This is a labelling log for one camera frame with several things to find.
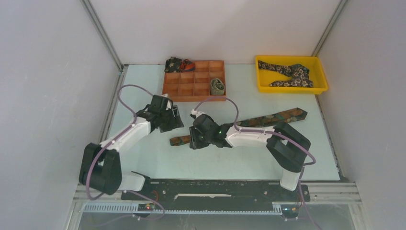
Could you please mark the orange compartment tray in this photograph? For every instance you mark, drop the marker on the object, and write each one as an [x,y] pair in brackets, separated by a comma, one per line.
[194,86]

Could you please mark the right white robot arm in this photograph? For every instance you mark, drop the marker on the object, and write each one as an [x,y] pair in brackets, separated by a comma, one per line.
[288,147]

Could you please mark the rolled black floral tie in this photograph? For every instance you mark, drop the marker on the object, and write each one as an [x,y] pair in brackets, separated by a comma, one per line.
[172,65]

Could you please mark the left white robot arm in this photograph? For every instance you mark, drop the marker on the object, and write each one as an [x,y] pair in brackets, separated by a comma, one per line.
[101,167]

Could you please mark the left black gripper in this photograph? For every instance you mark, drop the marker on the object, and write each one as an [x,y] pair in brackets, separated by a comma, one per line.
[175,121]

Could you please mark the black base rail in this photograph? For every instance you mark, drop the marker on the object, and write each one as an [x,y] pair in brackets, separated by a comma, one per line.
[258,196]

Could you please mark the yellow plastic bin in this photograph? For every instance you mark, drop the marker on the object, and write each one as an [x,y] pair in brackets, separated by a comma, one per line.
[265,77]

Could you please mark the rolled olive green tie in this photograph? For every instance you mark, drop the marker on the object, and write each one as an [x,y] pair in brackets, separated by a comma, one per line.
[217,87]

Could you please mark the green orange patterned tie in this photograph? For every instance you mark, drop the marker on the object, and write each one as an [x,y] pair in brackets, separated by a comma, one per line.
[288,116]

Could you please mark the dark floral tie in bin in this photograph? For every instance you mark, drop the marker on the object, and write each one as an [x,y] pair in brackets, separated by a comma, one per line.
[298,74]

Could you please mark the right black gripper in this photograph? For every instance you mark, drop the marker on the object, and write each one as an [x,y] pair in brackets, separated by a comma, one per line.
[196,143]

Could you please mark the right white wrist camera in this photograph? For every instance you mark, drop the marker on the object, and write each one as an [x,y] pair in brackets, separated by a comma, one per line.
[195,114]

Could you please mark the rolled red black tie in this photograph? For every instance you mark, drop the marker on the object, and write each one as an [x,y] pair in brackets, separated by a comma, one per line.
[187,66]

